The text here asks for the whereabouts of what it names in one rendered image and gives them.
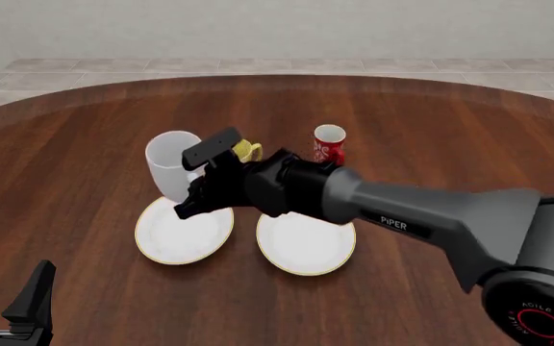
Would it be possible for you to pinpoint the white plate with gold rim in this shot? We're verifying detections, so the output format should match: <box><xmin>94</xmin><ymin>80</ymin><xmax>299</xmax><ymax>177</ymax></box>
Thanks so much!
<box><xmin>255</xmin><ymin>210</ymin><xmax>358</xmax><ymax>277</ymax></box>
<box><xmin>134</xmin><ymin>195</ymin><xmax>236</xmax><ymax>266</ymax></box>

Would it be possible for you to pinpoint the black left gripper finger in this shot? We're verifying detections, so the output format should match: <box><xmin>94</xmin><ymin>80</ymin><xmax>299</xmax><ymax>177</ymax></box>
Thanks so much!
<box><xmin>0</xmin><ymin>259</ymin><xmax>58</xmax><ymax>334</ymax></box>

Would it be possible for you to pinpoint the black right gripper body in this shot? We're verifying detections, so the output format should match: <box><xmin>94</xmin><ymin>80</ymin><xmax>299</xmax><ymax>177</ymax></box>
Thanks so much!
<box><xmin>198</xmin><ymin>159</ymin><xmax>261</xmax><ymax>211</ymax></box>

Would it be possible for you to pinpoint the red mug with white print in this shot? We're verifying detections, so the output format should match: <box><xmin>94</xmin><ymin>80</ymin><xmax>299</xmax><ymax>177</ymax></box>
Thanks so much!
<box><xmin>312</xmin><ymin>124</ymin><xmax>347</xmax><ymax>167</ymax></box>

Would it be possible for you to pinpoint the yellow patterned mug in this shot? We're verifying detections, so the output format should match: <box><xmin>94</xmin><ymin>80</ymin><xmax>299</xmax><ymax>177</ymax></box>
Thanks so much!
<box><xmin>232</xmin><ymin>138</ymin><xmax>264</xmax><ymax>164</ymax></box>

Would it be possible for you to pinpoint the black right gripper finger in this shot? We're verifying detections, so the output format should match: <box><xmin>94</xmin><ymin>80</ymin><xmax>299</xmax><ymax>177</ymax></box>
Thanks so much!
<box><xmin>173</xmin><ymin>176</ymin><xmax>221</xmax><ymax>222</ymax></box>

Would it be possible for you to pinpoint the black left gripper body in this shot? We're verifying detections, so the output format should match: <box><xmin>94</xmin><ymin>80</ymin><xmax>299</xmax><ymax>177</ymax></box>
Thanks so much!
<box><xmin>0</xmin><ymin>323</ymin><xmax>55</xmax><ymax>346</ymax></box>

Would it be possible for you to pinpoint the small flat black plate on stalk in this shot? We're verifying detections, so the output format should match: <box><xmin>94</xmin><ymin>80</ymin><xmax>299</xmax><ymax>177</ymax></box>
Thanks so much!
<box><xmin>181</xmin><ymin>126</ymin><xmax>245</xmax><ymax>172</ymax></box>

